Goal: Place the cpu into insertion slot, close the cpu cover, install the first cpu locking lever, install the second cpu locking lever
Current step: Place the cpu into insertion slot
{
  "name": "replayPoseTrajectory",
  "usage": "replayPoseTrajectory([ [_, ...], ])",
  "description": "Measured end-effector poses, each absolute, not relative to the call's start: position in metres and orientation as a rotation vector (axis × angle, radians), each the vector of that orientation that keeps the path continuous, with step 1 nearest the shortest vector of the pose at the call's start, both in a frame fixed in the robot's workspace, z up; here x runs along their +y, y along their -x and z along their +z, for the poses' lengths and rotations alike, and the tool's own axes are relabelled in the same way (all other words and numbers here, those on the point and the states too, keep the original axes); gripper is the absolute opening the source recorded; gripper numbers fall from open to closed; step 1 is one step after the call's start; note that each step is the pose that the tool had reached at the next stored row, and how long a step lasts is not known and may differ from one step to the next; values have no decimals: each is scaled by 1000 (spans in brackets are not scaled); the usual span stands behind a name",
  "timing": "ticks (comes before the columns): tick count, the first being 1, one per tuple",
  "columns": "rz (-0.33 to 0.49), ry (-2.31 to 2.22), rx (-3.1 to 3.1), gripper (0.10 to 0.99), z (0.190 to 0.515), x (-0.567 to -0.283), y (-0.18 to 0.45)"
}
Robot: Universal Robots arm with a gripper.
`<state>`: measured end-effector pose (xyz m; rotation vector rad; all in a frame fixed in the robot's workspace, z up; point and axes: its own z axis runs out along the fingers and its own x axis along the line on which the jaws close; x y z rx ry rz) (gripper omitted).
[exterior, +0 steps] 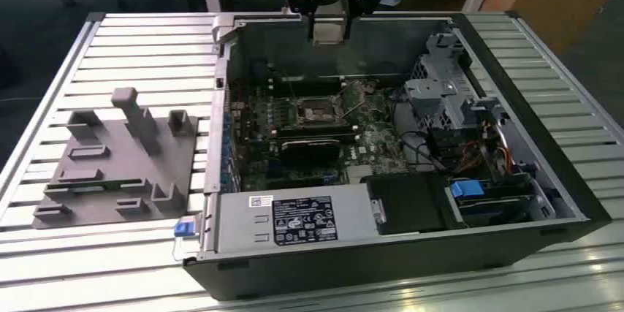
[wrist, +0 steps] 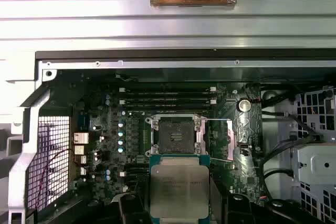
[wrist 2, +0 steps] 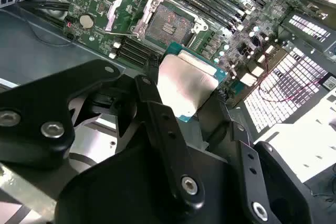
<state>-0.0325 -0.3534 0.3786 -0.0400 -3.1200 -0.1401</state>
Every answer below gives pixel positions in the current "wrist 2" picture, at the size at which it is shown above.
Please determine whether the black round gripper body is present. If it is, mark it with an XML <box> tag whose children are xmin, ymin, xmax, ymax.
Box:
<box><xmin>55</xmin><ymin>129</ymin><xmax>249</xmax><ymax>224</ymax></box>

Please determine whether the metal CPU socket cover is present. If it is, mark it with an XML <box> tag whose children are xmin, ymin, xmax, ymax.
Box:
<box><xmin>104</xmin><ymin>0</ymin><xmax>162</xmax><ymax>38</ymax></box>

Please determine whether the silver-topped CPU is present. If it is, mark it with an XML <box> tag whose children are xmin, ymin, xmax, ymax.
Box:
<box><xmin>156</xmin><ymin>41</ymin><xmax>228</xmax><ymax>124</ymax></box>

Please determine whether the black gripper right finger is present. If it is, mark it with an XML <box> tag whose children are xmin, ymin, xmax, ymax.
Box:
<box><xmin>198</xmin><ymin>95</ymin><xmax>324</xmax><ymax>224</ymax></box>

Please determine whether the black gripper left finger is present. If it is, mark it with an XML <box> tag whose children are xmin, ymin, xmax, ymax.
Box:
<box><xmin>0</xmin><ymin>55</ymin><xmax>207</xmax><ymax>214</ymax></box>

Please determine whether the thin wire locking lever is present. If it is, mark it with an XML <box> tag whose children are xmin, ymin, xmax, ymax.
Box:
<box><xmin>146</xmin><ymin>0</ymin><xmax>203</xmax><ymax>22</ymax></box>

